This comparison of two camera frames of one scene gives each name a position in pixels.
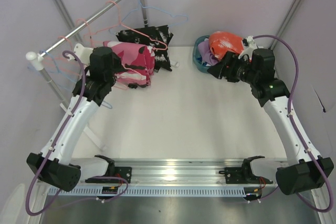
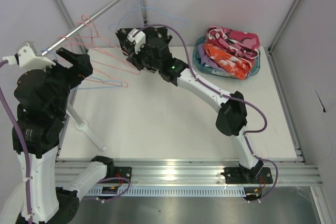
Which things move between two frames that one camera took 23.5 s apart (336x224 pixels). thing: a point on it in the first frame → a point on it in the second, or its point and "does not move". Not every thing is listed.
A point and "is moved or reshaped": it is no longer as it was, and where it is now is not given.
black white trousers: [157, 37] does not move
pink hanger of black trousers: [121, 24] → [127, 63]
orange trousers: [222, 42] is moved or reshaped
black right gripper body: [227, 64] → [123, 41]
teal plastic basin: [201, 67] does not move
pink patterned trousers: [139, 61] → [245, 44]
